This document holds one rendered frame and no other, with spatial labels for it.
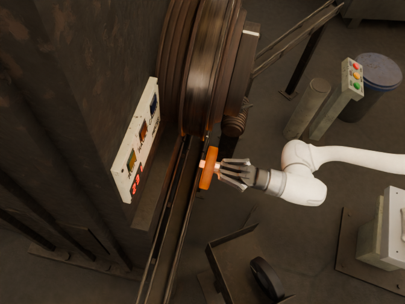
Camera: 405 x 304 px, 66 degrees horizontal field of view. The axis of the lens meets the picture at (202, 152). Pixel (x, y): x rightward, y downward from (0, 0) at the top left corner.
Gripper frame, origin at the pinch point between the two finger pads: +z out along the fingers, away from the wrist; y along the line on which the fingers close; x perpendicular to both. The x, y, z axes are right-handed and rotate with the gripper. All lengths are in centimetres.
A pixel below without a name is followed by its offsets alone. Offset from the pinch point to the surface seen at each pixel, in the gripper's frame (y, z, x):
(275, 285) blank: -31.6, -30.0, -8.5
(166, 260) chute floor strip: -30.3, 6.2, -22.9
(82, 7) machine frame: -20, 22, 70
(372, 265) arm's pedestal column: 4, -108, -77
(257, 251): -18.8, -26.7, -22.8
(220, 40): 7.8, 6.2, 46.9
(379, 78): 110, -94, -37
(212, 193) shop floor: 25, -10, -84
